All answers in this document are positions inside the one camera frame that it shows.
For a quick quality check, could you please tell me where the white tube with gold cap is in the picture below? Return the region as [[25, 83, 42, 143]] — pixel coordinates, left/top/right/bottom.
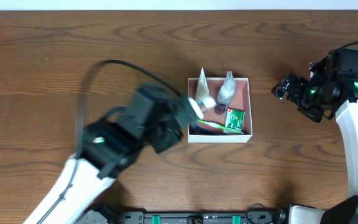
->
[[195, 68, 209, 105]]

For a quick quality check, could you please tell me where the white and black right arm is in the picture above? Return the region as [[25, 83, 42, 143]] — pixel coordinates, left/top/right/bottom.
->
[[272, 74, 358, 223]]

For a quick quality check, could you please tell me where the green Dettol soap box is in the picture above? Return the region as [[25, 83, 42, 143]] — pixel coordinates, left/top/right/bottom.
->
[[224, 108, 246, 131]]

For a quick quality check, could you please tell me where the white box with pink interior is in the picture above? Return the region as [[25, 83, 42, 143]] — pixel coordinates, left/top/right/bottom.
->
[[188, 78, 253, 143]]

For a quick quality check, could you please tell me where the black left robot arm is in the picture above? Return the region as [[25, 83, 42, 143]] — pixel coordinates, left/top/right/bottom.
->
[[26, 95, 203, 223]]

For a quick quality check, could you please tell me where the teal toothpaste tube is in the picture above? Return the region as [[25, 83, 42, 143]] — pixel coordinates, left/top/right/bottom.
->
[[188, 96, 216, 119]]

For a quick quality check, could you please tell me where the green and white toothbrush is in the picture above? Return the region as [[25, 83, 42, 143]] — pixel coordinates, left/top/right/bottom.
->
[[197, 119, 244, 134]]

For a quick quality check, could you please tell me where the clear bottle with blue liquid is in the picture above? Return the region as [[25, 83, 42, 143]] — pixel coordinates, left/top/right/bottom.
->
[[214, 71, 236, 115]]

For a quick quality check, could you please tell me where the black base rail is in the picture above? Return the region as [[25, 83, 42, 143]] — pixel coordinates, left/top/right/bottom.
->
[[76, 204, 288, 224]]

